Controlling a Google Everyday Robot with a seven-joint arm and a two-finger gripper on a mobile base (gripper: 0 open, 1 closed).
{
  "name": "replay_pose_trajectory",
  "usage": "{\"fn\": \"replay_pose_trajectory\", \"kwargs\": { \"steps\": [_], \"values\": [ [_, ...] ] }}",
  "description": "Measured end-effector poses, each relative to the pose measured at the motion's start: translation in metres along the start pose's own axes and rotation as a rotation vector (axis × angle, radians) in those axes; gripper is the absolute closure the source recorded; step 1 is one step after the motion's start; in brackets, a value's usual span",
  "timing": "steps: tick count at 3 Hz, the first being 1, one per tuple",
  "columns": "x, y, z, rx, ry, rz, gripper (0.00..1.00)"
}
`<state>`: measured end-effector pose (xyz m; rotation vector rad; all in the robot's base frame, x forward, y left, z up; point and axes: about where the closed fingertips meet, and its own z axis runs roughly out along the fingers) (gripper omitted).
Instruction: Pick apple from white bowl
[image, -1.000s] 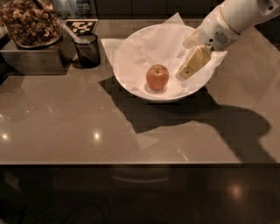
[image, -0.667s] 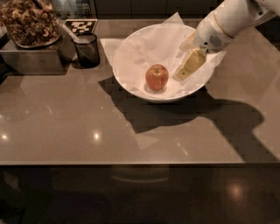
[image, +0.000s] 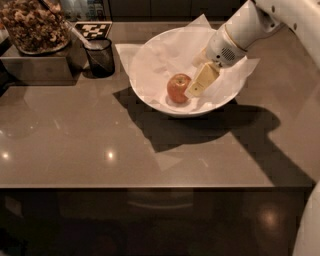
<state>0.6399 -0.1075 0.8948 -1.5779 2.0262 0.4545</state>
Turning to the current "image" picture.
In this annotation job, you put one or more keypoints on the white bowl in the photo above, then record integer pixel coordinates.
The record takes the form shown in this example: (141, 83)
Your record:
(180, 111)

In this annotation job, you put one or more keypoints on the red apple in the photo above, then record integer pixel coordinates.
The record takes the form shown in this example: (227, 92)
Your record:
(176, 88)

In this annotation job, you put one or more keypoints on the white utensil in cup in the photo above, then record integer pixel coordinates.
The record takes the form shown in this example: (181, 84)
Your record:
(78, 35)

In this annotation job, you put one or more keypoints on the black white marker tag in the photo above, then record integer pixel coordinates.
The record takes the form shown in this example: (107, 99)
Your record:
(94, 29)

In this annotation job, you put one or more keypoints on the white paper liner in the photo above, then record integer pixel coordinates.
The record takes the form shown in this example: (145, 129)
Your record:
(166, 56)

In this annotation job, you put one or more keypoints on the metal box stand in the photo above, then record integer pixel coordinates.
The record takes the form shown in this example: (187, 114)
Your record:
(58, 69)

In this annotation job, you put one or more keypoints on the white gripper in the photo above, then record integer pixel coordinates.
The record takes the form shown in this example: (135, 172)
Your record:
(222, 50)

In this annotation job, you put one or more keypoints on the black mesh cup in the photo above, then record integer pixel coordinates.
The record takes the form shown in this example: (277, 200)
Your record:
(100, 57)

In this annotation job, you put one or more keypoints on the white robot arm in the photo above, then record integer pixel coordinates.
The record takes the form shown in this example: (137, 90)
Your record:
(282, 137)

